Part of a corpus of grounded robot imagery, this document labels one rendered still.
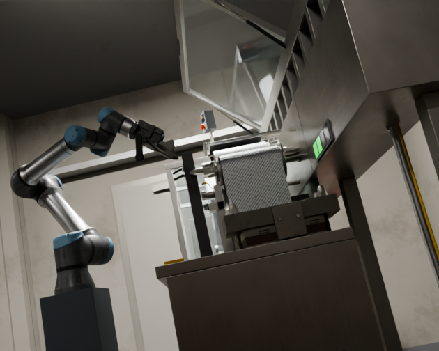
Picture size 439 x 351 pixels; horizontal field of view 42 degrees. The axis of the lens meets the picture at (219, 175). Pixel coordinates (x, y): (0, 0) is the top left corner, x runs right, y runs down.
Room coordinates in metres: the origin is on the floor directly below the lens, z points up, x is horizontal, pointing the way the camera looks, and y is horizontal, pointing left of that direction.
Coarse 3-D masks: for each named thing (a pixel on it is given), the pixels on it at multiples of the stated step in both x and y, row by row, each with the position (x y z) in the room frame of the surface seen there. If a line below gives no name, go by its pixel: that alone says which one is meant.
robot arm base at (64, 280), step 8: (80, 264) 2.11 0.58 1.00; (56, 272) 2.12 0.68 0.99; (64, 272) 2.09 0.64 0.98; (72, 272) 2.09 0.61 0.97; (80, 272) 2.10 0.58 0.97; (88, 272) 2.14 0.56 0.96; (56, 280) 2.11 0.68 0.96; (64, 280) 2.08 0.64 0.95; (72, 280) 2.08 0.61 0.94; (80, 280) 2.10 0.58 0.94; (88, 280) 2.11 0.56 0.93; (56, 288) 2.11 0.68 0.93; (64, 288) 2.07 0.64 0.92; (72, 288) 2.07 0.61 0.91; (80, 288) 2.08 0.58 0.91
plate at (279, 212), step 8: (272, 208) 1.90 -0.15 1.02; (280, 208) 1.90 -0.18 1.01; (288, 208) 1.90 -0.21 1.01; (296, 208) 1.90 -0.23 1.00; (272, 216) 1.91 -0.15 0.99; (280, 216) 1.90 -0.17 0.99; (288, 216) 1.90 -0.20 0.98; (296, 216) 1.90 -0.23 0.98; (280, 224) 1.90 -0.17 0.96; (288, 224) 1.90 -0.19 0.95; (296, 224) 1.90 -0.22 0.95; (304, 224) 1.91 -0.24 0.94; (280, 232) 1.90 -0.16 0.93; (288, 232) 1.90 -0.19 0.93; (296, 232) 1.90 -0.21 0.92; (304, 232) 1.91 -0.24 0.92
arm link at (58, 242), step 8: (72, 232) 2.11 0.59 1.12; (80, 232) 2.13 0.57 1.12; (56, 240) 2.10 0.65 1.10; (64, 240) 2.09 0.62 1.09; (72, 240) 2.09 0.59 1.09; (80, 240) 2.12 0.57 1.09; (88, 240) 2.17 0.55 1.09; (56, 248) 2.09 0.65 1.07; (64, 248) 2.09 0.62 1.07; (72, 248) 2.09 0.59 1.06; (80, 248) 2.11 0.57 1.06; (88, 248) 2.15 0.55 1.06; (56, 256) 2.10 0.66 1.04; (64, 256) 2.09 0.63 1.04; (72, 256) 2.09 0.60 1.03; (80, 256) 2.11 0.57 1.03; (88, 256) 2.16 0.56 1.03; (56, 264) 2.11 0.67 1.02; (64, 264) 2.09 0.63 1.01; (72, 264) 2.09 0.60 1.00
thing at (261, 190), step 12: (228, 180) 2.11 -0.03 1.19; (240, 180) 2.11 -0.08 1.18; (252, 180) 2.11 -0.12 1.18; (264, 180) 2.12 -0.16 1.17; (276, 180) 2.12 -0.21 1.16; (228, 192) 2.11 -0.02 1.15; (240, 192) 2.11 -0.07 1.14; (252, 192) 2.11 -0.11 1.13; (264, 192) 2.12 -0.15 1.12; (276, 192) 2.12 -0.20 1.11; (288, 192) 2.12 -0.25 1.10; (240, 204) 2.11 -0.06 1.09; (252, 204) 2.11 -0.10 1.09; (264, 204) 2.12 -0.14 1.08; (276, 204) 2.12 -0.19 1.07
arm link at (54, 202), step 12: (48, 180) 2.34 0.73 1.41; (60, 180) 2.41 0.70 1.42; (36, 192) 2.30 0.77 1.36; (48, 192) 2.31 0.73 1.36; (60, 192) 2.36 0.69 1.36; (48, 204) 2.31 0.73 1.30; (60, 204) 2.30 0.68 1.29; (60, 216) 2.29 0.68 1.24; (72, 216) 2.28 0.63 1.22; (72, 228) 2.26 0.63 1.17; (84, 228) 2.25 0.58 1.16; (96, 240) 2.21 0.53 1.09; (108, 240) 2.27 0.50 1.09; (96, 252) 2.19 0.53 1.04; (108, 252) 2.25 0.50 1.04; (96, 264) 2.25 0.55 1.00
